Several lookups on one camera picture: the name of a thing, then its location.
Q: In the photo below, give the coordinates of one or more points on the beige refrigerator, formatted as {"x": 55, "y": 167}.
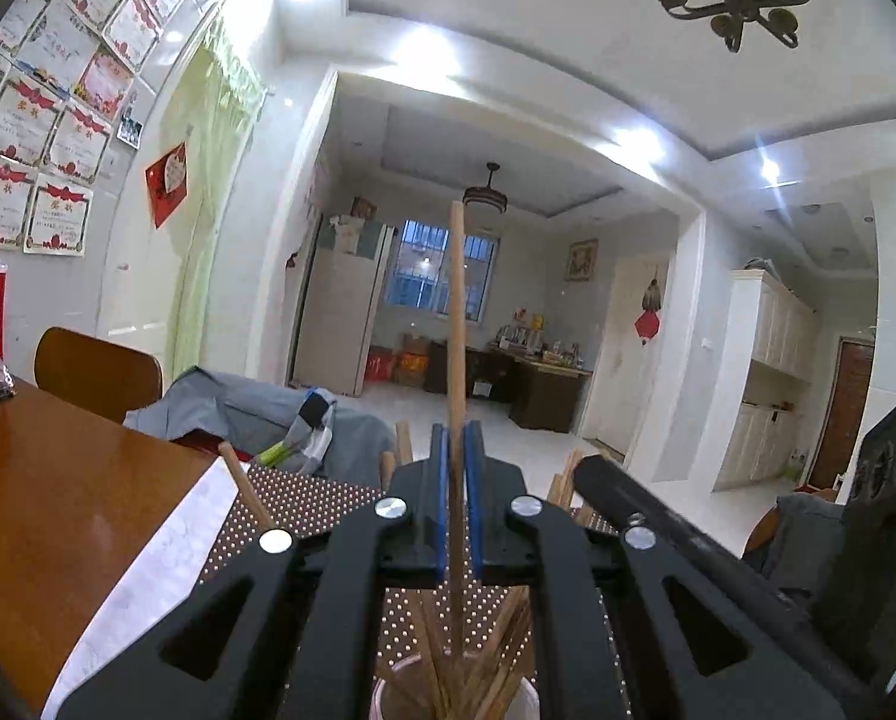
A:
{"x": 342, "y": 293}

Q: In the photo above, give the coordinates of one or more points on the barred window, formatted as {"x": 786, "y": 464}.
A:
{"x": 420, "y": 277}

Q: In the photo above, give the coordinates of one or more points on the dark wooden desk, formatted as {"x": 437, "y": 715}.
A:
{"x": 538, "y": 395}

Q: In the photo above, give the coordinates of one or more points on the brown wooden chair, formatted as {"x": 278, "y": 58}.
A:
{"x": 98, "y": 376}

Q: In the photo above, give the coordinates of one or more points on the green curtain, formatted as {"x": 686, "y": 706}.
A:
{"x": 211, "y": 113}

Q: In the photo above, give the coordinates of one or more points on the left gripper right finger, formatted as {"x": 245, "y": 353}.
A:
{"x": 605, "y": 599}

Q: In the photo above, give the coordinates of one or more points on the brown polka dot mat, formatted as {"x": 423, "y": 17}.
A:
{"x": 294, "y": 633}

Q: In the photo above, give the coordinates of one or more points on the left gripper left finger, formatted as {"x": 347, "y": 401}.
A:
{"x": 289, "y": 628}

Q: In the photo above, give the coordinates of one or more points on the grey jacket on chair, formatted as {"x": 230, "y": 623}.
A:
{"x": 307, "y": 432}

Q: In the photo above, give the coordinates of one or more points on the wooden chopstick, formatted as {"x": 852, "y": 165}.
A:
{"x": 245, "y": 488}
{"x": 561, "y": 490}
{"x": 456, "y": 417}
{"x": 404, "y": 452}

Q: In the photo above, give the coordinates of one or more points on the white wall cabinet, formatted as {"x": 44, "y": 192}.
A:
{"x": 767, "y": 367}

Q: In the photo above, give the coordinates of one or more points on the red diamond wall decoration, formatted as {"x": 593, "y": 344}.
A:
{"x": 166, "y": 184}

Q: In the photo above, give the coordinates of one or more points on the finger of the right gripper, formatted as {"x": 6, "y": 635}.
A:
{"x": 693, "y": 624}

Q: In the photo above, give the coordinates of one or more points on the black ceiling lamp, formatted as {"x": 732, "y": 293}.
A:
{"x": 487, "y": 194}

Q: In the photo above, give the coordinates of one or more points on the dark jacket on chair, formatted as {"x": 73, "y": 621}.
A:
{"x": 795, "y": 544}

